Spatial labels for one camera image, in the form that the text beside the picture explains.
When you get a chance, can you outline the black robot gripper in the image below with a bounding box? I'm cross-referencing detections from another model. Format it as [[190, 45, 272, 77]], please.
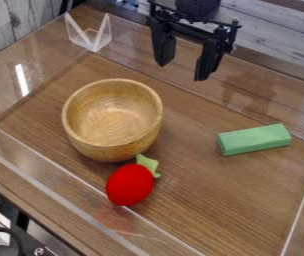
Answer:
[[147, 0, 242, 81]]

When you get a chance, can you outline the green rectangular block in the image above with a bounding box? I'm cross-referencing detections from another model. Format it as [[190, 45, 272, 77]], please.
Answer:
[[218, 124, 293, 156]]

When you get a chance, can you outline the brown wooden bowl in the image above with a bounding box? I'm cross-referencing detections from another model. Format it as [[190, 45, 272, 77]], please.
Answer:
[[62, 78, 163, 162]]

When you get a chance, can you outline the red plush strawberry toy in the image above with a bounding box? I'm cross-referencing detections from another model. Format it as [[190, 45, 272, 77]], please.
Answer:
[[106, 154, 162, 206]]

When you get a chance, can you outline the clear acrylic tray enclosure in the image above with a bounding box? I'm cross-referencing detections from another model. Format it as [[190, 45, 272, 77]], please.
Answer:
[[0, 10, 304, 256]]

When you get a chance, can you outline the black metal frame bracket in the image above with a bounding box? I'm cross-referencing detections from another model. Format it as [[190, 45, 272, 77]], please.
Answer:
[[11, 213, 59, 256]]

